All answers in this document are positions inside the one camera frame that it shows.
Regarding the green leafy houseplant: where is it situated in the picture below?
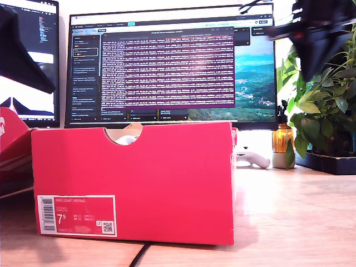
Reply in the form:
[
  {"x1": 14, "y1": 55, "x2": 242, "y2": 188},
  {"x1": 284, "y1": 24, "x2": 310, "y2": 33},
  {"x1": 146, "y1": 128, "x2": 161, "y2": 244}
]
[{"x1": 275, "y1": 0, "x2": 356, "y2": 159}]

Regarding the small black computer monitor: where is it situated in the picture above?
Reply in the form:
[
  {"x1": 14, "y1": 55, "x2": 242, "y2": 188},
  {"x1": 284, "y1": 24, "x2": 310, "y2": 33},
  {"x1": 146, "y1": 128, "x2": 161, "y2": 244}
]
[{"x1": 0, "y1": 0, "x2": 61, "y2": 128}]

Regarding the amber pump bottle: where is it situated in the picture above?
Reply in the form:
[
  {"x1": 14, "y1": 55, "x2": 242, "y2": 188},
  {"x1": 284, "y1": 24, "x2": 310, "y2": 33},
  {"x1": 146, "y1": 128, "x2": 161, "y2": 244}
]
[{"x1": 272, "y1": 99, "x2": 295, "y2": 154}]

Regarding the red Nike shoebox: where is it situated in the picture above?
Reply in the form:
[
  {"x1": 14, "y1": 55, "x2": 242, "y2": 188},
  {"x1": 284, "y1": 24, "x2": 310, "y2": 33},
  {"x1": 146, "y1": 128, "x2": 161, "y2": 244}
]
[{"x1": 30, "y1": 121, "x2": 239, "y2": 247}]

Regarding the black planter tray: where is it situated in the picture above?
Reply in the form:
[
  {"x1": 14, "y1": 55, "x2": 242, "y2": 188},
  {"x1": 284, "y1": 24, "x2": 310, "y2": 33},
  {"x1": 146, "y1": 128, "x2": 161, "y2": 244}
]
[{"x1": 295, "y1": 151, "x2": 356, "y2": 175}]

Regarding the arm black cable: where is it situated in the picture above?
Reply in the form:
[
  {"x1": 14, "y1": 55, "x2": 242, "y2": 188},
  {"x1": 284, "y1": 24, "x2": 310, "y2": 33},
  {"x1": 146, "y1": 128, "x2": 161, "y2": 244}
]
[{"x1": 238, "y1": 0, "x2": 275, "y2": 15}]

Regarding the black cable on table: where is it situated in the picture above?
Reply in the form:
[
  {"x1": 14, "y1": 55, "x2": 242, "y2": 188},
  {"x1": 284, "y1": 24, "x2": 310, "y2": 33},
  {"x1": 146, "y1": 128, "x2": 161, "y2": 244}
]
[{"x1": 129, "y1": 241, "x2": 152, "y2": 267}]

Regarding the white sneaker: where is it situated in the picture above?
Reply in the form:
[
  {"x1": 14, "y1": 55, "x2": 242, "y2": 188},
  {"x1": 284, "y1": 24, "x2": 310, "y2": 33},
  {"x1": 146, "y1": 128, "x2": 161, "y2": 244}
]
[{"x1": 113, "y1": 135, "x2": 140, "y2": 146}]

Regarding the large black computer monitor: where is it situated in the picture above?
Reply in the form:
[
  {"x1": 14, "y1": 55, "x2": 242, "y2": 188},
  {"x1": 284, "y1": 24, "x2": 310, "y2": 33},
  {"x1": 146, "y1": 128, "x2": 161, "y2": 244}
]
[{"x1": 64, "y1": 3, "x2": 279, "y2": 131}]

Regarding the red Nike shoebox lid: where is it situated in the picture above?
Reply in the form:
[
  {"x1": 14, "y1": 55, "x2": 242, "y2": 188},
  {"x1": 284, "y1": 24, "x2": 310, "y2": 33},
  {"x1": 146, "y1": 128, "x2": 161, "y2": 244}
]
[{"x1": 0, "y1": 107, "x2": 36, "y2": 199}]

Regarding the white game controller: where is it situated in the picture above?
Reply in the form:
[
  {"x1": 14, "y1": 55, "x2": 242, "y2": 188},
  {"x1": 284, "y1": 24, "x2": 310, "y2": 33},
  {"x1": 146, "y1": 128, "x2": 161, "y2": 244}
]
[{"x1": 235, "y1": 146, "x2": 271, "y2": 169}]

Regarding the small pale round pot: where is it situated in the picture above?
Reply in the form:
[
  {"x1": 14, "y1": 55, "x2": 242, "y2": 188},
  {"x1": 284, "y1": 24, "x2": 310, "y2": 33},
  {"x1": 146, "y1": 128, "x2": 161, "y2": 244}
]
[{"x1": 271, "y1": 151, "x2": 296, "y2": 170}]

